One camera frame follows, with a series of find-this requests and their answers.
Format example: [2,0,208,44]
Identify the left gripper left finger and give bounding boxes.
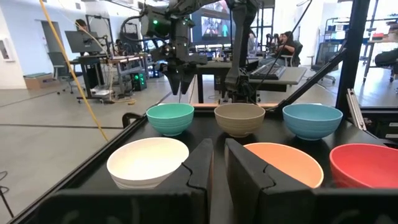
[9,138,214,224]

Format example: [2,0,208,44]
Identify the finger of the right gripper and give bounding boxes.
[180,70,195,95]
[164,68,182,96]

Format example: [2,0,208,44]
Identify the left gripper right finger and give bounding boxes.
[224,138,398,224]

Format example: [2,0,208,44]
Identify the teal bowl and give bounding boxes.
[146,103,195,137]

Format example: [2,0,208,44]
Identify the white bowl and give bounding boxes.
[106,137,190,190]

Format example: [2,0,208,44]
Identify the beige bowl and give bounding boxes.
[213,103,266,138]

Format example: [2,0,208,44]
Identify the blue bowl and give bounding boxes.
[282,103,344,141]

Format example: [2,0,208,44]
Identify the coral red bowl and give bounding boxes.
[329,143,398,189]

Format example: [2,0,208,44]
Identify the computer tower green lights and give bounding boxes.
[130,72,148,92]

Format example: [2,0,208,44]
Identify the peach bowl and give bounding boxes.
[243,142,325,189]

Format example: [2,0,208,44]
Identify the black office desk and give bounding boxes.
[70,53,150,104]

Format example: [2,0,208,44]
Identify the black keyboard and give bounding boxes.
[249,63,287,81]

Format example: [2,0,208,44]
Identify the black computer monitor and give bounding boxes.
[64,30,103,54]

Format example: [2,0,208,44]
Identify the person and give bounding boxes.
[259,30,297,68]
[74,18,90,32]

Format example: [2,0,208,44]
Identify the grey table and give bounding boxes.
[195,58,308,104]

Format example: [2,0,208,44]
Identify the grey office chair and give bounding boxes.
[47,51,84,95]

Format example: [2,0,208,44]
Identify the aluminium extrusion bar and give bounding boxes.
[346,88,368,131]

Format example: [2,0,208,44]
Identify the cardboard box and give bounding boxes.
[23,72,62,91]

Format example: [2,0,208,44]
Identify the black mesh office chair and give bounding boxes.
[307,42,342,85]

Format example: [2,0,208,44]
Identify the black labelled drawer unit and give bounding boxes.
[360,107,398,144]

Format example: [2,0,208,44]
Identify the large wall display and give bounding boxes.
[190,0,233,45]

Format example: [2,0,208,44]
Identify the black clamp handle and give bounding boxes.
[121,112,144,129]

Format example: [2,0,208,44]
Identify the thick yellow hanging cable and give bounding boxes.
[39,0,109,142]

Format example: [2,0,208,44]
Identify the black diagonal frame brace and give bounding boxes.
[269,46,348,113]

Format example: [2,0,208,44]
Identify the black frame post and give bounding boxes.
[335,0,371,118]

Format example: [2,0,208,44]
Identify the wall picture frame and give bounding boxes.
[0,37,16,62]

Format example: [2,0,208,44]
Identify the black floor cable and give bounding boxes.
[0,170,15,218]

